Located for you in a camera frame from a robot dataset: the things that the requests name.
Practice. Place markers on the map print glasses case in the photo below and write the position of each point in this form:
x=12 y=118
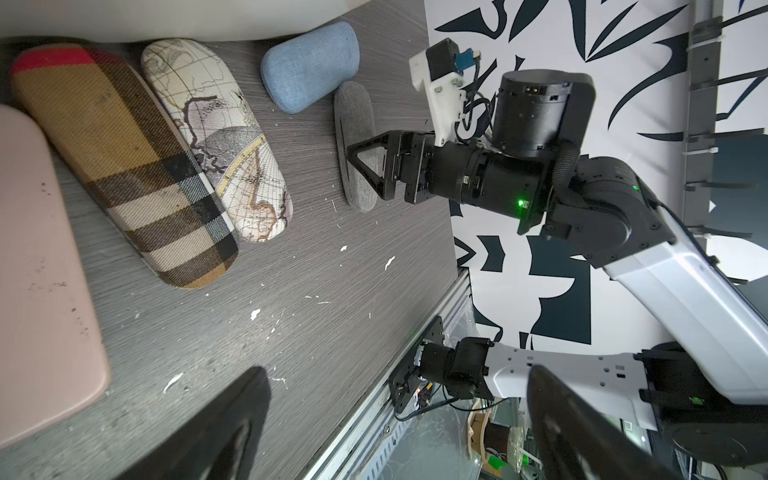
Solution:
x=211 y=112

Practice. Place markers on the beige plastic storage box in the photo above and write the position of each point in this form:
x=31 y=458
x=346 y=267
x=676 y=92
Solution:
x=126 y=21

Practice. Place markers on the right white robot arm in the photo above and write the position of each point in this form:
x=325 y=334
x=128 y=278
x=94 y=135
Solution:
x=706 y=392

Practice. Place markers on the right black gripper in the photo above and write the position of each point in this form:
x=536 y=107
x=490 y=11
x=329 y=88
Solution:
x=517 y=187

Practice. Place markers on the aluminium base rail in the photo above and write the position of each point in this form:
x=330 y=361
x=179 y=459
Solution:
x=362 y=444

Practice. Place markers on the plaid brown glasses case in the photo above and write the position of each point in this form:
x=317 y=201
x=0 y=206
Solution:
x=117 y=139

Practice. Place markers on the blue glasses case back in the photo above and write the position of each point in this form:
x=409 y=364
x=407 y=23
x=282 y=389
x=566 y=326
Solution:
x=300 y=71

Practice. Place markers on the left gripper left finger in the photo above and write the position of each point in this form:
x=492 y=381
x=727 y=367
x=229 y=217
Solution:
x=220 y=441

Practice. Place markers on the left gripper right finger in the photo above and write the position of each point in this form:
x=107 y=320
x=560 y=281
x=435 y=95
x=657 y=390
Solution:
x=575 y=441

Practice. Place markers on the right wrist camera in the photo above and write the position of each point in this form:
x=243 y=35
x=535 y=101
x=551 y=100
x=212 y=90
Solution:
x=438 y=72

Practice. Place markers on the pink glasses case right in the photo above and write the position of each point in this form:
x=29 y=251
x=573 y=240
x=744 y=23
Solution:
x=53 y=361

